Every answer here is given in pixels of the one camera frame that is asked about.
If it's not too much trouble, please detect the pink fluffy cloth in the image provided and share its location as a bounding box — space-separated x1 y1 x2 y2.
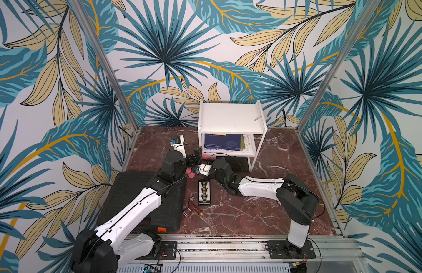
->
187 162 210 178

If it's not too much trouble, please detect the white two-tier bookshelf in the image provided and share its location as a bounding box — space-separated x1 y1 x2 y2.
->
197 100 267 171

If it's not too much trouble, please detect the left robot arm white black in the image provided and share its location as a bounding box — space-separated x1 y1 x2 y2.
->
71 149 203 273

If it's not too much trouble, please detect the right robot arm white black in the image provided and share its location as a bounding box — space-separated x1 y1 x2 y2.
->
195 158 320 258

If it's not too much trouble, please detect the black bit holder strip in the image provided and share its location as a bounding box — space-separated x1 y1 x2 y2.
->
198 179 211 206

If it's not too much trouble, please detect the dark blue book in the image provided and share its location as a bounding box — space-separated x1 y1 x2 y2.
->
204 134 242 151

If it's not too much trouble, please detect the black mat under shelf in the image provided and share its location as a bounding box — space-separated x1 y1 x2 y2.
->
226 157 250 172

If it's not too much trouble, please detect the black plastic tool case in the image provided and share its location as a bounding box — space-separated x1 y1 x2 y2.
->
95 170 187 233

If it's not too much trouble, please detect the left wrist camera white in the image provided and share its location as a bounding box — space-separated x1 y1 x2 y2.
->
170 135 187 158

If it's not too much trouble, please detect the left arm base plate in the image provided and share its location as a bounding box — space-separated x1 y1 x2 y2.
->
138 241 179 260

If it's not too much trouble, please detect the aluminium rail at front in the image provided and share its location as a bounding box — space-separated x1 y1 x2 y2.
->
74 234 369 273

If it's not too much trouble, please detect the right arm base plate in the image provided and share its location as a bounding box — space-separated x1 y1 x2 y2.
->
265 241 316 260

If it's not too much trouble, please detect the left aluminium frame post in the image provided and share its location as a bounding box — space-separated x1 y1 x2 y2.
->
69 0 140 133

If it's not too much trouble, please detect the aluminium frame post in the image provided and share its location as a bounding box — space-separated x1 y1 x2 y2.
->
296 0 380 135
69 0 140 133

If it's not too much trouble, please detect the right aluminium frame post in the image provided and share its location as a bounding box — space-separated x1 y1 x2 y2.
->
296 0 380 135

